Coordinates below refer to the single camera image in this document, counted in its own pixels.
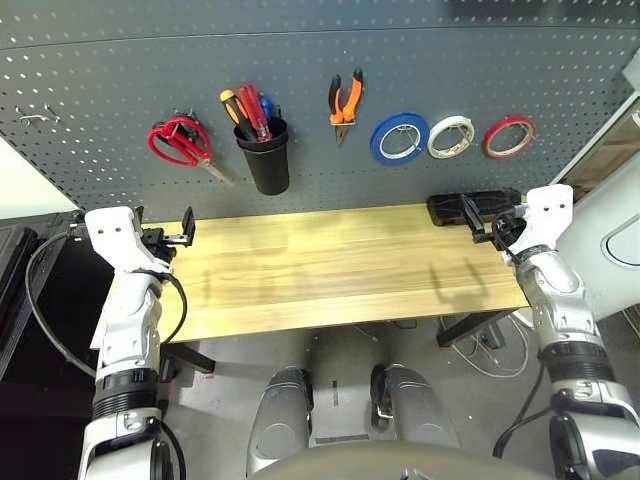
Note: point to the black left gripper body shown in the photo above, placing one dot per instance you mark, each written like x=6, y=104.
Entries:
x=160, y=242

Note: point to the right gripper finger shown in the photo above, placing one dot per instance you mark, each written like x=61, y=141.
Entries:
x=472, y=215

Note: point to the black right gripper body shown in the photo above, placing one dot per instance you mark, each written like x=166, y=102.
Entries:
x=505, y=230

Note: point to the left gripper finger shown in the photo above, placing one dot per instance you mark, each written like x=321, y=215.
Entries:
x=188, y=227
x=139, y=216

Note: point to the red tape roll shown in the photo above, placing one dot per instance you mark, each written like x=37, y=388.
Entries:
x=487, y=145

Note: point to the orange black needle-nose pliers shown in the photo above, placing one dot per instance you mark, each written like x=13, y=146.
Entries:
x=345, y=107

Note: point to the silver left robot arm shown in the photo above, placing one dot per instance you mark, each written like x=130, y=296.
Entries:
x=130, y=320

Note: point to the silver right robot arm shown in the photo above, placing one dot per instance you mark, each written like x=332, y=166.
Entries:
x=560, y=300

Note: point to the dark grey pegboard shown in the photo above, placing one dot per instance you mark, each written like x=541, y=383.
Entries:
x=320, y=60

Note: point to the black ribbed tool case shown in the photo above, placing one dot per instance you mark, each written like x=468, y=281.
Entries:
x=450, y=210

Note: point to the white tape roll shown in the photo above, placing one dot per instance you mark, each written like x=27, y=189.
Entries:
x=432, y=145

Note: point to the black plastic cup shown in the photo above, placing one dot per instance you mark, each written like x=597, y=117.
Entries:
x=270, y=165

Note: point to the black power adapter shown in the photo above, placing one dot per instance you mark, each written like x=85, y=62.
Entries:
x=492, y=337

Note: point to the blue tape roll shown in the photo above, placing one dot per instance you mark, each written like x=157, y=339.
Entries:
x=375, y=147

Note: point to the orange black screwdriver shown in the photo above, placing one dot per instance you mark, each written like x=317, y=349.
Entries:
x=232, y=107

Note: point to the black side cabinet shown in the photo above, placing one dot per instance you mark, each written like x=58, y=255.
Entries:
x=50, y=310

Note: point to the black flat case stack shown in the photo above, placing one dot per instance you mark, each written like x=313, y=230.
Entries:
x=12, y=260

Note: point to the metal double peg hook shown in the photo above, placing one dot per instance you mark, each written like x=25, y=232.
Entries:
x=37, y=117

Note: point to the translucent white bin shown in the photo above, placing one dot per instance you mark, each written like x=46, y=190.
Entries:
x=632, y=70

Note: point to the silver right robot leg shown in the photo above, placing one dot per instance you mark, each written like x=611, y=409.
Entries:
x=410, y=415

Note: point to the silver robot leg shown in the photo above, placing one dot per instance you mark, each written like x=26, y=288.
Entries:
x=280, y=425
x=410, y=415

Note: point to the silver left robot leg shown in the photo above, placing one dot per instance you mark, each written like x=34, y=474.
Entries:
x=280, y=425

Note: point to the grey robot torso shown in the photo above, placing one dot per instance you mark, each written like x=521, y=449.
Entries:
x=390, y=462

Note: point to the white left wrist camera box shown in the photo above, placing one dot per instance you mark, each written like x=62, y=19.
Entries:
x=120, y=235

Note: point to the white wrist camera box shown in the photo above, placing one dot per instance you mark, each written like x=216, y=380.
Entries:
x=120, y=235
x=542, y=220

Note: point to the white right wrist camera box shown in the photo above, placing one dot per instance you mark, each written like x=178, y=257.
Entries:
x=542, y=220

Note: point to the white shelf frame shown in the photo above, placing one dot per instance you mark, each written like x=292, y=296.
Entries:
x=595, y=135

